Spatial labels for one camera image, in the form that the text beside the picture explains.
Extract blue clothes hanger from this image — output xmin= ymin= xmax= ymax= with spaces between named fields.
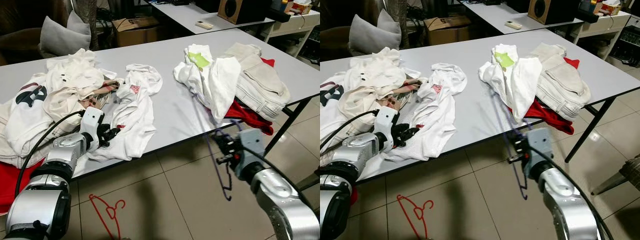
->
xmin=492 ymin=90 xmax=532 ymax=202
xmin=192 ymin=90 xmax=247 ymax=202

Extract white garment with green label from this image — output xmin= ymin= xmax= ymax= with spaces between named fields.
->
xmin=173 ymin=43 xmax=242 ymax=123
xmin=478 ymin=43 xmax=544 ymax=124

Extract white garment with red print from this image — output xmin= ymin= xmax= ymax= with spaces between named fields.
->
xmin=86 ymin=63 xmax=164 ymax=163
xmin=384 ymin=62 xmax=469 ymax=163

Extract red striped fabric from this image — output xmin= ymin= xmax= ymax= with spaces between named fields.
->
xmin=79 ymin=79 xmax=124 ymax=109
xmin=386 ymin=78 xmax=426 ymax=109

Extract cream crumpled garment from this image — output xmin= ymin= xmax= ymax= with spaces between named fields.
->
xmin=349 ymin=47 xmax=424 ymax=127
xmin=44 ymin=48 xmax=119 ymax=127

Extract grey table with black legs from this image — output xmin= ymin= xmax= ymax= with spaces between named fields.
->
xmin=0 ymin=28 xmax=321 ymax=182
xmin=320 ymin=28 xmax=640 ymax=184

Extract beige jeans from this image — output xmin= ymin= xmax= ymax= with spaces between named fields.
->
xmin=527 ymin=42 xmax=592 ymax=121
xmin=220 ymin=42 xmax=291 ymax=121

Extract grey wooden chair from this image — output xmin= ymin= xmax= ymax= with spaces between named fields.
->
xmin=592 ymin=153 xmax=640 ymax=197

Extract printed cardboard box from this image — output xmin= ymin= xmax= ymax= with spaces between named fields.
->
xmin=423 ymin=14 xmax=474 ymax=47
xmin=112 ymin=16 xmax=161 ymax=49

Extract grey pillow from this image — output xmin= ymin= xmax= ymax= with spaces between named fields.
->
xmin=376 ymin=8 xmax=401 ymax=34
xmin=38 ymin=15 xmax=92 ymax=57
xmin=348 ymin=13 xmax=401 ymax=55
xmin=66 ymin=10 xmax=92 ymax=37

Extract dark brown sofa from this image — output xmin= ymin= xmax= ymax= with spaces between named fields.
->
xmin=320 ymin=0 xmax=382 ymax=64
xmin=0 ymin=0 xmax=72 ymax=67

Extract black crate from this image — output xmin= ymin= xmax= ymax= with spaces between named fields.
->
xmin=299 ymin=27 xmax=321 ymax=64
xmin=612 ymin=27 xmax=640 ymax=69

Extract grey side table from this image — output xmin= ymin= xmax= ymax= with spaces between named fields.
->
xmin=457 ymin=0 xmax=584 ymax=35
xmin=144 ymin=0 xmax=277 ymax=35

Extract wooden speaker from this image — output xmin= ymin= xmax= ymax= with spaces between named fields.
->
xmin=217 ymin=0 xmax=274 ymax=25
xmin=527 ymin=0 xmax=581 ymax=25

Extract white low cabinet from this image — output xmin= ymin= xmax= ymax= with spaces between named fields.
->
xmin=259 ymin=10 xmax=321 ymax=62
xmin=569 ymin=10 xmax=634 ymax=62

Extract tissue box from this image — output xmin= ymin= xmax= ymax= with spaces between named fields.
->
xmin=290 ymin=0 xmax=314 ymax=15
xmin=602 ymin=0 xmax=624 ymax=15

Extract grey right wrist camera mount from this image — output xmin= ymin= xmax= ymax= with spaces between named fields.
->
xmin=522 ymin=127 xmax=551 ymax=172
xmin=234 ymin=128 xmax=267 ymax=182

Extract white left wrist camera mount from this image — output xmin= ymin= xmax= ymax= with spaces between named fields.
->
xmin=372 ymin=106 xmax=401 ymax=151
xmin=77 ymin=106 xmax=106 ymax=151

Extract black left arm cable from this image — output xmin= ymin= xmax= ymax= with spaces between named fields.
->
xmin=13 ymin=109 xmax=87 ymax=199
xmin=320 ymin=109 xmax=382 ymax=152

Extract red wire hanger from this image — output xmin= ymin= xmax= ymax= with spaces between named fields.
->
xmin=396 ymin=193 xmax=435 ymax=240
xmin=88 ymin=193 xmax=126 ymax=240

